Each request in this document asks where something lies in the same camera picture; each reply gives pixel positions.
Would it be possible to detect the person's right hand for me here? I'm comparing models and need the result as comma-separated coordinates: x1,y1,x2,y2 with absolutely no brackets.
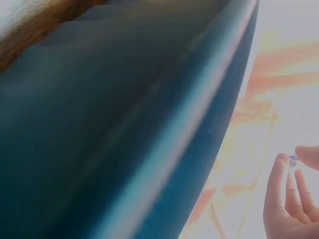
263,145,319,239

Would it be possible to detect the small clear blue piece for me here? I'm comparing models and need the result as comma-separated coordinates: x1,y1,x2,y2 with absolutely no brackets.
288,150,299,169

